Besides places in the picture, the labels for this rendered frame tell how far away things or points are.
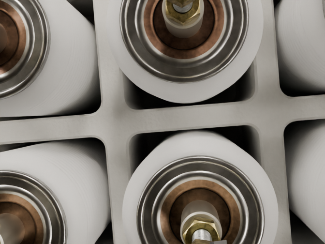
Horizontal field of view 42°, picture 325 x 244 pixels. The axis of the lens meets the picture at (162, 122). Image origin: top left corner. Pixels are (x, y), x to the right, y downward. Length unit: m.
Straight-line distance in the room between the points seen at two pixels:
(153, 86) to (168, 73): 0.01
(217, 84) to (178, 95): 0.02
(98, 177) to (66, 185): 0.07
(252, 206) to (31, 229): 0.13
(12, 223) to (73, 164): 0.06
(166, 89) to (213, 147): 0.04
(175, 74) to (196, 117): 0.08
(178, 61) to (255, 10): 0.05
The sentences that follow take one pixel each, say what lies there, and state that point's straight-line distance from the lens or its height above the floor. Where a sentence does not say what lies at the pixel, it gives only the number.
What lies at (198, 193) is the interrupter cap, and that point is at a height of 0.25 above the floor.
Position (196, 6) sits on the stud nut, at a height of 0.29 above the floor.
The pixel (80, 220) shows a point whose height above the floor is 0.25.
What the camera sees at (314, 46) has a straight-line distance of 0.27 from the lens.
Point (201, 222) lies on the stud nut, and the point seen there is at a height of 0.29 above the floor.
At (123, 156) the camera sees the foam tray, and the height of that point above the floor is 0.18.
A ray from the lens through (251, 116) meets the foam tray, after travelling 0.33.
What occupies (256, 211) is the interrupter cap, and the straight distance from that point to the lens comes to 0.26.
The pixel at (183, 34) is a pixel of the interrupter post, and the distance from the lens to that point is 0.24.
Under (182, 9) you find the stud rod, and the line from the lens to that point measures 0.21.
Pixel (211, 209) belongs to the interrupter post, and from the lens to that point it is 0.24.
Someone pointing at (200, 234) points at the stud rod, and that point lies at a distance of 0.21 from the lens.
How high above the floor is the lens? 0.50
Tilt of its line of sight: 86 degrees down
